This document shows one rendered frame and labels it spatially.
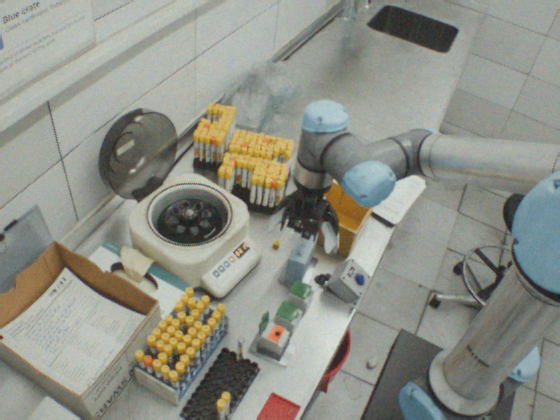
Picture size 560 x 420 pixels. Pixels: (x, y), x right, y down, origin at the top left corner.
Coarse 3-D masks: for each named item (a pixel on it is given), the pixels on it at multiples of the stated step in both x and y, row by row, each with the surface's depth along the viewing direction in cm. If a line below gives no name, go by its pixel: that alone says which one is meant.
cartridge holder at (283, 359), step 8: (256, 336) 105; (256, 344) 104; (288, 344) 104; (256, 352) 103; (264, 352) 102; (272, 352) 101; (288, 352) 103; (272, 360) 102; (280, 360) 102; (288, 360) 102
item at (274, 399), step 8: (272, 392) 97; (272, 400) 97; (280, 400) 97; (288, 400) 96; (264, 408) 95; (272, 408) 95; (280, 408) 96; (288, 408) 96; (296, 408) 96; (264, 416) 94; (272, 416) 94; (280, 416) 94; (288, 416) 94; (296, 416) 94
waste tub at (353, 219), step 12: (336, 192) 131; (336, 204) 133; (348, 204) 131; (348, 216) 134; (360, 216) 131; (348, 228) 131; (360, 228) 121; (324, 240) 125; (348, 240) 120; (336, 252) 125; (348, 252) 123
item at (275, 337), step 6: (270, 324) 101; (276, 324) 101; (270, 330) 100; (276, 330) 100; (282, 330) 100; (264, 336) 99; (270, 336) 99; (276, 336) 99; (282, 336) 99; (264, 342) 100; (270, 342) 99; (276, 342) 98; (282, 342) 99; (270, 348) 100; (276, 348) 99; (282, 348) 100
